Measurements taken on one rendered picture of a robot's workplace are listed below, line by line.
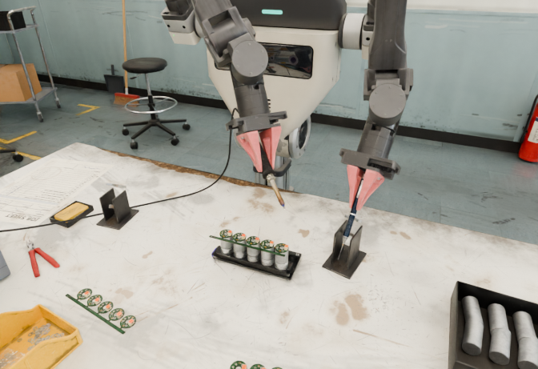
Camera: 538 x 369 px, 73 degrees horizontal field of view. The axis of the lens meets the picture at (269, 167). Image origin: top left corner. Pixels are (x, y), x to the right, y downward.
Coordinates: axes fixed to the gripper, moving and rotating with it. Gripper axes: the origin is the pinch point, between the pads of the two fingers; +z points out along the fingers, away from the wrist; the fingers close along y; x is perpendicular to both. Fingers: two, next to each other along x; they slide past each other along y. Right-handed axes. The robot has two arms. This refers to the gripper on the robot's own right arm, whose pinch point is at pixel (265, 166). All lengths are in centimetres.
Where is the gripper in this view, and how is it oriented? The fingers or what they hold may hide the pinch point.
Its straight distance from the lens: 67.0
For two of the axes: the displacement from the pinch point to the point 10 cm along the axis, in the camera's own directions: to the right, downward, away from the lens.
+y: 9.1, -2.0, 3.6
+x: -3.6, 0.4, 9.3
